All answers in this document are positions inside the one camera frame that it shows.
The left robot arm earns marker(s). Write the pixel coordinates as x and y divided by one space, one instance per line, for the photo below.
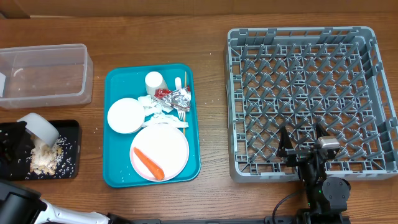
22 205

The black plastic bin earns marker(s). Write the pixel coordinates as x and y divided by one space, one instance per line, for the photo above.
70 129

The crumpled white napkin upper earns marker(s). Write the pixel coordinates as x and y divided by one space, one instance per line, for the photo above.
153 107

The orange carrot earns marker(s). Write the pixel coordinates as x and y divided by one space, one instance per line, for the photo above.
155 170

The crumpled aluminium foil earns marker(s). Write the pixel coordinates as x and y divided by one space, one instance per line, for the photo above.
171 99

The teal plastic tray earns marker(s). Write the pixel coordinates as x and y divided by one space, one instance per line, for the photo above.
129 82

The white bowl with peanuts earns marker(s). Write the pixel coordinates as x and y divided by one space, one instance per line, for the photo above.
126 116

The grey bowl with rice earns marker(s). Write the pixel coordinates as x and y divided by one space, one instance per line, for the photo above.
40 127

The crumpled white napkin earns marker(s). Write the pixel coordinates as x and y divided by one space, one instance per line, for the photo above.
161 118
153 107

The grey dishwasher rack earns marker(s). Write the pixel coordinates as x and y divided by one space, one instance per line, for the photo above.
299 77

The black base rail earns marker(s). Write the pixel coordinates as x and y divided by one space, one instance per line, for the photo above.
266 220

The crumpled white napkin lower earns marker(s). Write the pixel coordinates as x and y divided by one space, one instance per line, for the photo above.
161 118

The white plastic fork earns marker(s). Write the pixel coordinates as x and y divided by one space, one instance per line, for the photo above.
181 112

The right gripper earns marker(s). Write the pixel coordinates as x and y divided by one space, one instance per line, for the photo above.
296 155

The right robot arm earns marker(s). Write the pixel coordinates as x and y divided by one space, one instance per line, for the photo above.
327 196

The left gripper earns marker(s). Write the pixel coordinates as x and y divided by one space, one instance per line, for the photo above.
9 137

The white paper cup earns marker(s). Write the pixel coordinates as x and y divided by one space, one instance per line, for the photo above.
154 81

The white round plate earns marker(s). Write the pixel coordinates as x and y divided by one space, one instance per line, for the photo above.
166 145

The red sauce packet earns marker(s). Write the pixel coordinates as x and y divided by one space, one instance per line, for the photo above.
162 92

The food waste pile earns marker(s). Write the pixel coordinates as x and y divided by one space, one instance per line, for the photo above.
51 162

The clear plastic bin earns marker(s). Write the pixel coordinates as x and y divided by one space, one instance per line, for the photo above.
46 75

